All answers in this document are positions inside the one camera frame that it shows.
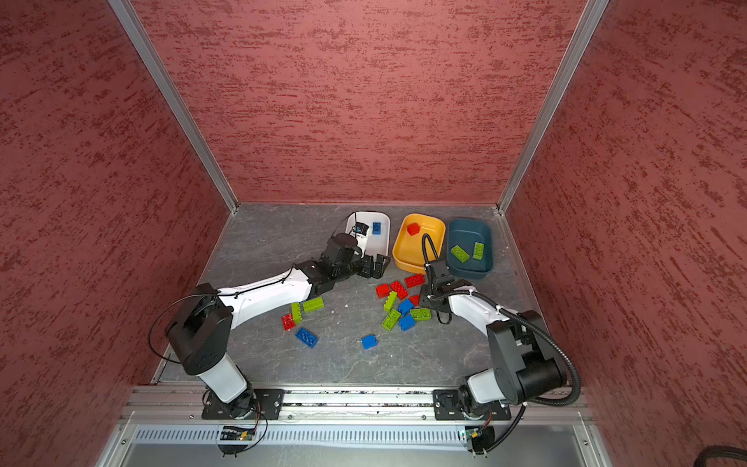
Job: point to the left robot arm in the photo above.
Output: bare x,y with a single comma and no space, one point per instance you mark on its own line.
200,329

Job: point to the red lego brick studded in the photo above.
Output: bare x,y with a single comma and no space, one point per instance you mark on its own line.
400,290

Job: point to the large blue lego brick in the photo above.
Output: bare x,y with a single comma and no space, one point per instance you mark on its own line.
307,338

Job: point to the red lego plate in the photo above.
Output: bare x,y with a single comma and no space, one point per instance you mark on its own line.
415,280

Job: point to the small red lego brick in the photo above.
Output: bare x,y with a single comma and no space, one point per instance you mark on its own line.
288,322

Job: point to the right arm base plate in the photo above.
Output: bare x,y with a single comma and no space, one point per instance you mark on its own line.
458,404

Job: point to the green lego brick upright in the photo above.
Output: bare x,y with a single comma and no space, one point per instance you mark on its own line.
390,302

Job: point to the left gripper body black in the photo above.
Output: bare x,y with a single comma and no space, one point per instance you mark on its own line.
345,269

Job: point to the green lego brick end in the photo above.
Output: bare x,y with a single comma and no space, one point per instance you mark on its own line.
478,251

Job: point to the aluminium front rail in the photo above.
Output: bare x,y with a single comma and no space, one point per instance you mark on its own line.
304,404

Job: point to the green lego brick long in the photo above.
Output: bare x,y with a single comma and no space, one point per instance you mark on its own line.
313,305

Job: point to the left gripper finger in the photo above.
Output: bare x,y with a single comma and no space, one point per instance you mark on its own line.
373,266
358,224

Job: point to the white plastic bin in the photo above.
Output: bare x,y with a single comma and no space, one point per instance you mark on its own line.
371,230

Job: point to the blue lego brick low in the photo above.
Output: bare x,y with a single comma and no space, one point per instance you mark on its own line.
406,323

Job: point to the corner aluminium post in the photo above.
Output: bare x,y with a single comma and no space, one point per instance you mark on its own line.
136,32
577,46

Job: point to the left corner aluminium post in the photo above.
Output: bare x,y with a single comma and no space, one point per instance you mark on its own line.
136,32

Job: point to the narrow green lego brick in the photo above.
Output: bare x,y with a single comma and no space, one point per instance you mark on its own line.
296,312

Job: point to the blue lego cube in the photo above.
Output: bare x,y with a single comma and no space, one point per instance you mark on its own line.
406,307

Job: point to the teal plastic bin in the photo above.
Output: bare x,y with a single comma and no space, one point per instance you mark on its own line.
465,232

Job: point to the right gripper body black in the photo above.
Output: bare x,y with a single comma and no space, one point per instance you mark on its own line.
428,299

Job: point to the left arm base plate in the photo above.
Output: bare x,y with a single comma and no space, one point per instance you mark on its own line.
251,405

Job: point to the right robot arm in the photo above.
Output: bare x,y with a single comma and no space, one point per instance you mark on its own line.
526,364

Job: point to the right corner aluminium post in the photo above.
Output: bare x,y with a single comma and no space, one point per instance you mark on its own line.
577,46

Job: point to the green lego brick flat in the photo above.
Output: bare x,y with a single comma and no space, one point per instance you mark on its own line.
391,320

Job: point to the yellow plastic bin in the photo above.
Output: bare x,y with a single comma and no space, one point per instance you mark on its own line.
407,251

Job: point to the blue square lego brick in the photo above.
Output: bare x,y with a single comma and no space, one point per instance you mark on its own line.
369,342

